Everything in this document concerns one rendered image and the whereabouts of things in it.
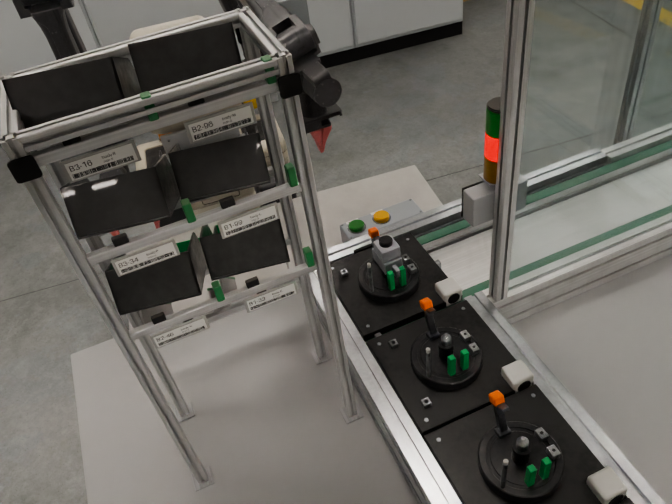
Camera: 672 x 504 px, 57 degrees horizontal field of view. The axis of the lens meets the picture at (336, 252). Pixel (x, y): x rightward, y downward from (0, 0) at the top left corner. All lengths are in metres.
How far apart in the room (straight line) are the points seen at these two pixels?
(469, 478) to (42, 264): 2.72
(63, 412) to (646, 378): 2.12
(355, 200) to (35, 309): 1.87
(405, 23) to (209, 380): 3.46
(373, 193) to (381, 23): 2.73
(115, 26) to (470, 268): 3.11
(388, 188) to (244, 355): 0.69
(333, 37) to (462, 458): 3.57
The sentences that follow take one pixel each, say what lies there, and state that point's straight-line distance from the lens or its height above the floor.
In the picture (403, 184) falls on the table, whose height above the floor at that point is 0.86.
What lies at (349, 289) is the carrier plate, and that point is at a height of 0.97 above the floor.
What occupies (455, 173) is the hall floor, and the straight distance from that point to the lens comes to 3.34.
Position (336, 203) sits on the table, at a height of 0.86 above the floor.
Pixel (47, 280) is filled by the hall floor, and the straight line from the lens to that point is 3.36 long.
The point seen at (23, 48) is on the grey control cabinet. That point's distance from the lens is 4.27.
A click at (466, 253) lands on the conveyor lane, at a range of 1.55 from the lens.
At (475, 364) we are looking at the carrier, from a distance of 1.24.
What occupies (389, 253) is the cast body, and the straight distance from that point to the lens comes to 1.32.
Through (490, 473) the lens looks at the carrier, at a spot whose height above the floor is 0.99.
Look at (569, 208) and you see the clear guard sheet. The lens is 1.35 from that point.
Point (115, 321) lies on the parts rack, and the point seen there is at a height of 1.35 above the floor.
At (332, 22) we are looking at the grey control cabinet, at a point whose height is 0.32.
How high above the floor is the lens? 1.99
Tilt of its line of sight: 43 degrees down
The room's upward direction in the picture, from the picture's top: 10 degrees counter-clockwise
